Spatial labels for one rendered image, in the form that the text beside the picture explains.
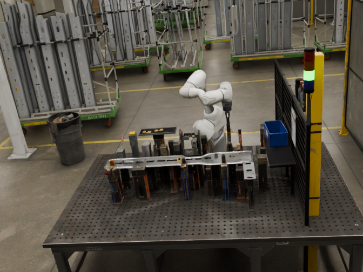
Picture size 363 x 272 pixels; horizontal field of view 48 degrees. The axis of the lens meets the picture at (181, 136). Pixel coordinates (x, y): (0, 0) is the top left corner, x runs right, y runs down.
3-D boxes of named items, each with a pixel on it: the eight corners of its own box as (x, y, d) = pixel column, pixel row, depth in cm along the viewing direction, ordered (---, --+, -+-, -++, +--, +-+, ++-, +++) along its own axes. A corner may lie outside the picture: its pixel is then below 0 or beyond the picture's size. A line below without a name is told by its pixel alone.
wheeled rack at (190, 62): (201, 79, 963) (194, 1, 892) (160, 82, 974) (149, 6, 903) (203, 59, 1136) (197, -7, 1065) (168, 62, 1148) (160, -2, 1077)
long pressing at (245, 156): (101, 171, 372) (101, 169, 371) (108, 160, 392) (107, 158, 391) (254, 163, 354) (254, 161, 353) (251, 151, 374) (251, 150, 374)
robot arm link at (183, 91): (185, 92, 376) (193, 81, 380) (174, 92, 391) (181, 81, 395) (193, 101, 383) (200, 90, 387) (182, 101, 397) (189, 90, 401)
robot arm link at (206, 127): (203, 143, 442) (187, 130, 438) (212, 130, 447) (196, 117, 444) (209, 141, 426) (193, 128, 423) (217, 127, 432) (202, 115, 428)
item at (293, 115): (295, 149, 335) (295, 114, 323) (291, 137, 355) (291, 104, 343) (297, 149, 335) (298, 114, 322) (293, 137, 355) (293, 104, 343)
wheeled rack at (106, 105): (13, 138, 744) (-16, 42, 673) (31, 118, 836) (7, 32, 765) (116, 127, 737) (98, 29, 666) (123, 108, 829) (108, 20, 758)
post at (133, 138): (134, 174, 419) (128, 136, 401) (136, 171, 426) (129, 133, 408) (142, 174, 418) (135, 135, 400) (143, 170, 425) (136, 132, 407)
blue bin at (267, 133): (269, 147, 369) (269, 134, 364) (263, 133, 397) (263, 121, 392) (288, 145, 368) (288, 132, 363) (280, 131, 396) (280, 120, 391)
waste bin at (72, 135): (52, 168, 612) (39, 124, 583) (64, 152, 661) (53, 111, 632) (83, 167, 606) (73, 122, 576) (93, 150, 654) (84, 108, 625)
